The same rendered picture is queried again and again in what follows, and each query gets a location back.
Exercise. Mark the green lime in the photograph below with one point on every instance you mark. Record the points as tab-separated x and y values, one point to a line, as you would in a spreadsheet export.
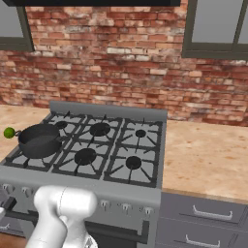
9	132

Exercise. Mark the grey stove knob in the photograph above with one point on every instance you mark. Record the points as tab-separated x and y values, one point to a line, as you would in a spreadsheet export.
148	210
7	187
26	191
104	204
126	207

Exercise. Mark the grey glass-door wall cupboard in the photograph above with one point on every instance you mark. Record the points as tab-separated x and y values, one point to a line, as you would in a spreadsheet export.
13	29
213	29

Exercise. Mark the grey drawer front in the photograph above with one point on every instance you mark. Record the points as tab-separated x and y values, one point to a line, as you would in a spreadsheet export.
174	206
168	235

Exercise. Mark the black range hood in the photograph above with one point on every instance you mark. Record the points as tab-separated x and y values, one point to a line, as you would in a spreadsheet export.
90	2

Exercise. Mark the black cooking pot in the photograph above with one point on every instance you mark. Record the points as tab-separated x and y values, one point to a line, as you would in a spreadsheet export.
38	143

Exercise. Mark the grey gas stove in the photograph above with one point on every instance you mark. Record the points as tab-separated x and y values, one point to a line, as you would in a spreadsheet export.
106	151

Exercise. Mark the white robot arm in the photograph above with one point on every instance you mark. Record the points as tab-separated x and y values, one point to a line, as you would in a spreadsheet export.
61	206

